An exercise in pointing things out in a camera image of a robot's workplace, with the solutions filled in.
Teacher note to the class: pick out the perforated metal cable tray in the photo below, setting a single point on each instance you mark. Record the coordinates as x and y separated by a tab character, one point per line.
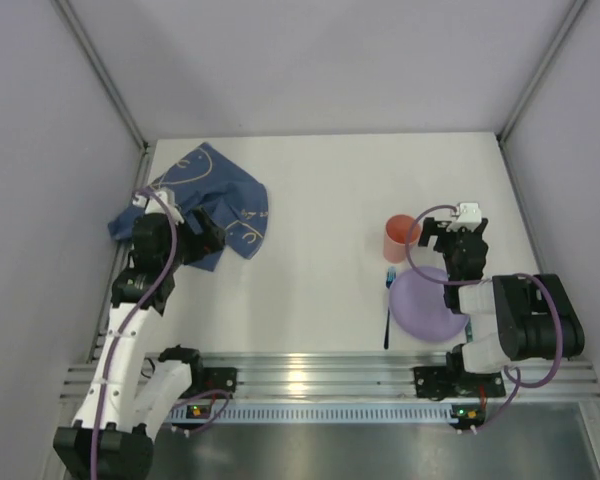
327	413

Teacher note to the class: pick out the aluminium mounting rail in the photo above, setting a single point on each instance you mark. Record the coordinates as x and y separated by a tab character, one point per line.
374	376

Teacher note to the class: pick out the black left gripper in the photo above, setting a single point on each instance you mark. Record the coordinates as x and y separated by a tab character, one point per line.
200	235

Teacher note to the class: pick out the blue cloth placemat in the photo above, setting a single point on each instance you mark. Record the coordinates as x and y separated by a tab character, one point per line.
234	200

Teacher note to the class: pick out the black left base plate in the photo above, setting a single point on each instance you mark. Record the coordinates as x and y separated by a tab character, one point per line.
210	378

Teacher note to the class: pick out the aluminium corner post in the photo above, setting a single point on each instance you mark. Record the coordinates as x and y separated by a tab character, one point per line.
67	14
550	54

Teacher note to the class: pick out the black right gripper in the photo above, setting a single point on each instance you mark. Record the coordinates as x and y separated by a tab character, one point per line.
453	235

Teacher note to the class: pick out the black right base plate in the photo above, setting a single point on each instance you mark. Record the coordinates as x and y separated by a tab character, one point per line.
438	383

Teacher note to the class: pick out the left aluminium corner post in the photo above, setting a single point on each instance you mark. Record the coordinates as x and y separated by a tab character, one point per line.
67	14

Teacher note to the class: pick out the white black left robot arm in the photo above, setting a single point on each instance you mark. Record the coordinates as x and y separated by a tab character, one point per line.
113	433

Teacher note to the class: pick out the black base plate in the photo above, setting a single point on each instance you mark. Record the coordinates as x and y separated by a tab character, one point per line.
438	383
210	378

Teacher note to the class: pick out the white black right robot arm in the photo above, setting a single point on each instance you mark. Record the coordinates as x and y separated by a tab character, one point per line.
513	317

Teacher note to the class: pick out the silver spoon teal handle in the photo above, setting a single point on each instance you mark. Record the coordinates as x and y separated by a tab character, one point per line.
469	332

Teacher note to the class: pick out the orange plastic cup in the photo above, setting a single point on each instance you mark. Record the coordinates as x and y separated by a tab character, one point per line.
401	233

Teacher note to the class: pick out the right aluminium corner post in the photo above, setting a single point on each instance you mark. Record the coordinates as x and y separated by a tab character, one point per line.
550	54

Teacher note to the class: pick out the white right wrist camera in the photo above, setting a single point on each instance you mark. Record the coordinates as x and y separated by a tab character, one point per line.
466	216

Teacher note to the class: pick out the purple plastic plate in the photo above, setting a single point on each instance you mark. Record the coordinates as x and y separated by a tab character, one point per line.
417	305

